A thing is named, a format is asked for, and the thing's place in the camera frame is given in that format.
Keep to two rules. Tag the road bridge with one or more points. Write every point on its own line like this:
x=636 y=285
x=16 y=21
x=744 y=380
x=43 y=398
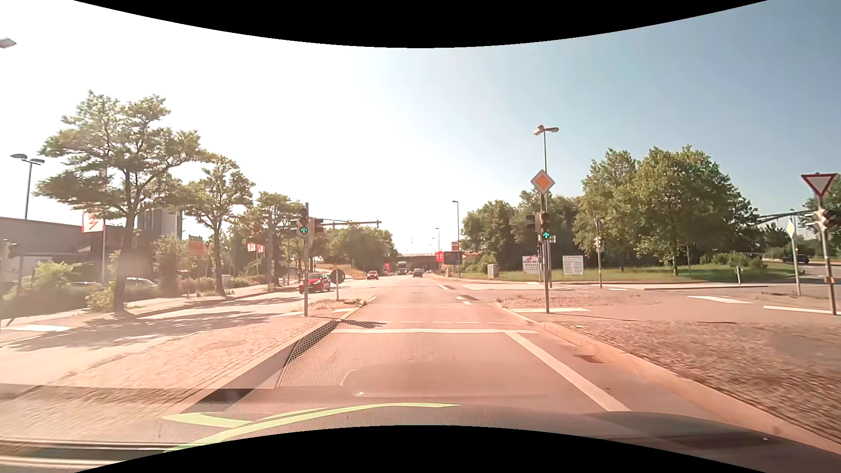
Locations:
x=420 y=259

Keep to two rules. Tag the hedge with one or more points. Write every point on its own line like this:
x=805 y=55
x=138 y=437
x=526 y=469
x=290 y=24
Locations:
x=79 y=289

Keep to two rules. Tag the large tree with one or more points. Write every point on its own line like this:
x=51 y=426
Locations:
x=118 y=171

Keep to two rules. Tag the pavement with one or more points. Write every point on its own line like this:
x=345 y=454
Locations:
x=144 y=303

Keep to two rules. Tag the tall double lamp post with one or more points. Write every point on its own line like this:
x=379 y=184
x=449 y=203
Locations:
x=545 y=157

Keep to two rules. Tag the grey building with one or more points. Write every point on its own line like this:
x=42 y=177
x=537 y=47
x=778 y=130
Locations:
x=59 y=246

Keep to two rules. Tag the traffic light with diamond sign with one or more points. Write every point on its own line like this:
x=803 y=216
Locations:
x=545 y=249

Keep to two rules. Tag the row of trees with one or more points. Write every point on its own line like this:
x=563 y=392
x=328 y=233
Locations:
x=341 y=243

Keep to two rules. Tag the traffic light on pole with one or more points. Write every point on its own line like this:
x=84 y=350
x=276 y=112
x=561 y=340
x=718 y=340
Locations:
x=598 y=249
x=305 y=263

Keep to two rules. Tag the road markings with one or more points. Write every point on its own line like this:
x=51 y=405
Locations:
x=565 y=373

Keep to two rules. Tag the sign on pole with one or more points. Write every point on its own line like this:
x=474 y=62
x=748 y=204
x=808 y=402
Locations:
x=794 y=253

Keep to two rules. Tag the grass verge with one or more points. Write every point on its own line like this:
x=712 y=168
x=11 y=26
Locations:
x=644 y=274

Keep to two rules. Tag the give way sign with lights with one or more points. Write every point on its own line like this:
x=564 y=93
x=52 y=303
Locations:
x=824 y=223

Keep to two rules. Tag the car's own bonnet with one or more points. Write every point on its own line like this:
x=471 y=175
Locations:
x=407 y=420

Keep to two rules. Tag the grey asphalt road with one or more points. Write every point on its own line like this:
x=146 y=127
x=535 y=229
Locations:
x=427 y=309

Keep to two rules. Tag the white billboard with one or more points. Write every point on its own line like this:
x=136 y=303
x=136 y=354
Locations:
x=531 y=264
x=573 y=265

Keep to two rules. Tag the cobbled traffic island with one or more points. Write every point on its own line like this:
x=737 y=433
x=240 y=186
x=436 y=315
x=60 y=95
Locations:
x=164 y=361
x=723 y=355

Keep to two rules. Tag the round sign on post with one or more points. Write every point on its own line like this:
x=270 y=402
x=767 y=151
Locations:
x=337 y=276

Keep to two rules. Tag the group of large trees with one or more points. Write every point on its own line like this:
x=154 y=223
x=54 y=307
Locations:
x=631 y=210

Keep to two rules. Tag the parked car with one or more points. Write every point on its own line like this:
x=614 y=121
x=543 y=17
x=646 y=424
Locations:
x=140 y=282

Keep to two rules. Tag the red billboard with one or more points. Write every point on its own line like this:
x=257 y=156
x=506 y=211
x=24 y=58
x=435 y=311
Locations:
x=452 y=257

